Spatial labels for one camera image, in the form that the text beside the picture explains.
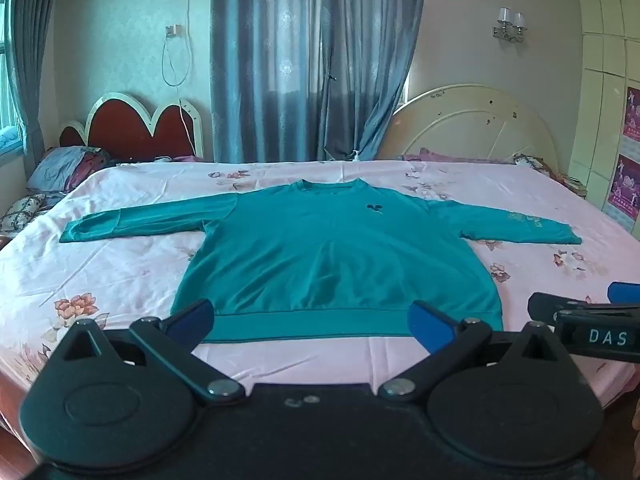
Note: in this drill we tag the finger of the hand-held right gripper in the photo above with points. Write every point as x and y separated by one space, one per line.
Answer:
555 306
624 293

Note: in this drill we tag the lattice-patterned pillow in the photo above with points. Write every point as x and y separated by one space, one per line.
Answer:
22 212

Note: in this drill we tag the white wall socket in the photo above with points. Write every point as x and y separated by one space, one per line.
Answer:
173 31

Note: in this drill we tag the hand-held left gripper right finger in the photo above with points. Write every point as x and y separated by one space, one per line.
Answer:
426 324

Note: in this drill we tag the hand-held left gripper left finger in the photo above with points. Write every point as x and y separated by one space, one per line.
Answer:
192 319

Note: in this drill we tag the red scalloped headboard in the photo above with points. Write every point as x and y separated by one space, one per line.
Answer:
125 130

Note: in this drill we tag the floral pillow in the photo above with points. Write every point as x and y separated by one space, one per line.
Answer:
537 166

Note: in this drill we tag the grey-blue window-side curtain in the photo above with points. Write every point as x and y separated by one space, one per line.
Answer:
32 60

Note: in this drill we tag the blue pillow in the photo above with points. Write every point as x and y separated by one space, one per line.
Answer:
55 170

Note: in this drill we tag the window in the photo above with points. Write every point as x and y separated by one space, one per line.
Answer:
9 90

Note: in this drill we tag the cream panelled wardrobe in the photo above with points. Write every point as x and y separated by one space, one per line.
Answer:
600 110

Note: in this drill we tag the twin-shade wall lamp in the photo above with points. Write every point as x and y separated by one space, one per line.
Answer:
510 25

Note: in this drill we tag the pink wall poster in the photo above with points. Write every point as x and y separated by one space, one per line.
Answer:
625 187
632 115

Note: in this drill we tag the pink floral bed sheet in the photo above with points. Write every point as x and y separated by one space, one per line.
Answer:
125 270

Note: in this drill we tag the grey-blue sheer curtain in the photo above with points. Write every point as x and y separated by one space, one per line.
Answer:
375 60
265 60

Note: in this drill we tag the teal long-sleeved sweatshirt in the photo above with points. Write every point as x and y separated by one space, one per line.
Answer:
325 255

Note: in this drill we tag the cream arched headboard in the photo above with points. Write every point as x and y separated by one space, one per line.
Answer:
465 125

